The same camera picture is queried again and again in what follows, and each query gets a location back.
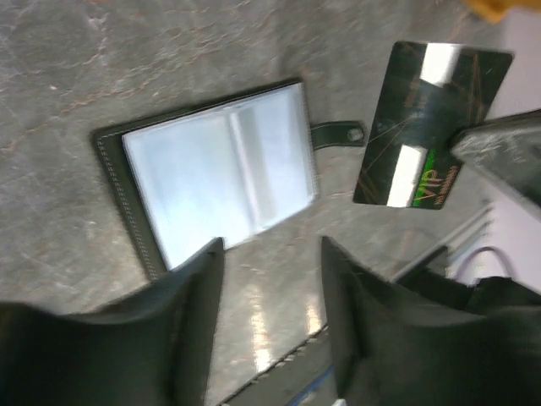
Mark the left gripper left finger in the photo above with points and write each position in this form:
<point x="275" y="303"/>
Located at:
<point x="150" y="347"/>

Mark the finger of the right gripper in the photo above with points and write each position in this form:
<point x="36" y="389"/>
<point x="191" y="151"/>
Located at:
<point x="505" y="151"/>

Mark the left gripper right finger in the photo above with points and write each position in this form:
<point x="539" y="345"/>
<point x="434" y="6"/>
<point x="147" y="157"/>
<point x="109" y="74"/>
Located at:
<point x="428" y="340"/>

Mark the black VIP card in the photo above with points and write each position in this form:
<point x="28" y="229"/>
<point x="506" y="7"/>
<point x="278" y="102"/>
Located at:
<point x="431" y="91"/>

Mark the black card holder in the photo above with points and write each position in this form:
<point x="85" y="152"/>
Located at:
<point x="230" y="168"/>

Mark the yellow canvas tote bag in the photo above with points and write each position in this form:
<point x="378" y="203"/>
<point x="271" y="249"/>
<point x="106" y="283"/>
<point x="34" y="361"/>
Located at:
<point x="491" y="10"/>

